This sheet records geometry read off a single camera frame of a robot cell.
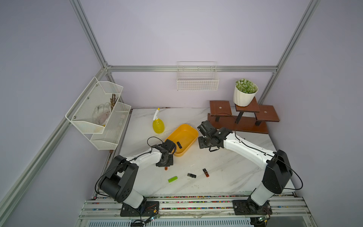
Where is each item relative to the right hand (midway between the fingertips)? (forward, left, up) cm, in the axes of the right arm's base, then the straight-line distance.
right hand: (204, 144), depth 85 cm
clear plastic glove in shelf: (+11, +58, +19) cm, 62 cm away
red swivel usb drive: (-13, -1, -12) cm, 18 cm away
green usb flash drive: (-17, +21, -12) cm, 30 cm away
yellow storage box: (+14, +14, -11) cm, 22 cm away
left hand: (-7, +24, -12) cm, 28 cm away
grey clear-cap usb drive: (-15, +8, -12) cm, 20 cm away
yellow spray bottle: (+25, +33, -11) cm, 43 cm away
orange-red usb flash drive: (-10, +24, -12) cm, 29 cm away
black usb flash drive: (+7, +16, -11) cm, 21 cm away
